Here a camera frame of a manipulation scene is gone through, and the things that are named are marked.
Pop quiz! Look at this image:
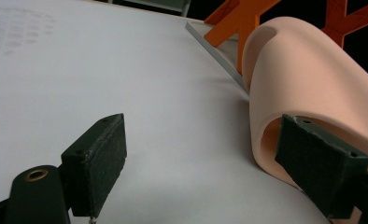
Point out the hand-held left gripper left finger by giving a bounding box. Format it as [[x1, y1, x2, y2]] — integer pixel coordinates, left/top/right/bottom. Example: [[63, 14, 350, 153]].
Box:
[[60, 113, 128, 218]]

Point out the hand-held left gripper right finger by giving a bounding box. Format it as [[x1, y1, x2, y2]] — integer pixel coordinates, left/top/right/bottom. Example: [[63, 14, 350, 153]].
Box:
[[274, 113, 368, 219]]

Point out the white and orange shoe rack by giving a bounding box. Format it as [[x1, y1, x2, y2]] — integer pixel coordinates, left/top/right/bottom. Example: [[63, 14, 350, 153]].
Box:
[[185, 0, 368, 93]]

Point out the pink foam slipper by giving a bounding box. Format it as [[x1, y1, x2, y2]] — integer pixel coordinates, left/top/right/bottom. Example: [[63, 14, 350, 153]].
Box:
[[241, 16, 368, 224]]

